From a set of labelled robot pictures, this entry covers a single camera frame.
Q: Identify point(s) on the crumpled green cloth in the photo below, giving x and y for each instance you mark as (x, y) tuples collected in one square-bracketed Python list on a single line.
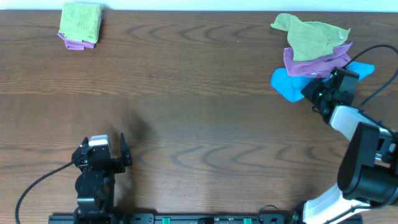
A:
[(310, 40)]

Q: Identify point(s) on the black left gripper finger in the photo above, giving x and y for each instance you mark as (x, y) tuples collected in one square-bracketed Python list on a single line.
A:
[(125, 151), (84, 142)]

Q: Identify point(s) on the folded purple cloth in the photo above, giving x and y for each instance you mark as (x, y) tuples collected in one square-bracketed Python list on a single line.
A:
[(74, 44)]

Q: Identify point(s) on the crumpled purple cloth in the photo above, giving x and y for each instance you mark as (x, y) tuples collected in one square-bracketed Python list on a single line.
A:
[(319, 67)]

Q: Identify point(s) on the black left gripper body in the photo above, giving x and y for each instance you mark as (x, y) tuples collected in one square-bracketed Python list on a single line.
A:
[(104, 162)]

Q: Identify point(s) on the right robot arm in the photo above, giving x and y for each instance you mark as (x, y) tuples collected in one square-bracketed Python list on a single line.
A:
[(367, 177)]

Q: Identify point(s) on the folded green cloth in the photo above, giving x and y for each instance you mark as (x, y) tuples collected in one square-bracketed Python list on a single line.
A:
[(81, 8)]

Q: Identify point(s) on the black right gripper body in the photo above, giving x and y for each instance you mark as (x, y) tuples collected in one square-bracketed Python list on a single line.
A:
[(315, 93)]

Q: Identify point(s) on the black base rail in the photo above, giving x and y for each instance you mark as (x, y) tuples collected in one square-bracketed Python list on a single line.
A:
[(149, 218)]

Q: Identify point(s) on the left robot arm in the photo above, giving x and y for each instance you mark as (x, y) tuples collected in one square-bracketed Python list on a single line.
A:
[(95, 185)]

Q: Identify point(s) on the blue cloth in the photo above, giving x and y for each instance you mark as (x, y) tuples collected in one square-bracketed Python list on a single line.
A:
[(290, 87)]

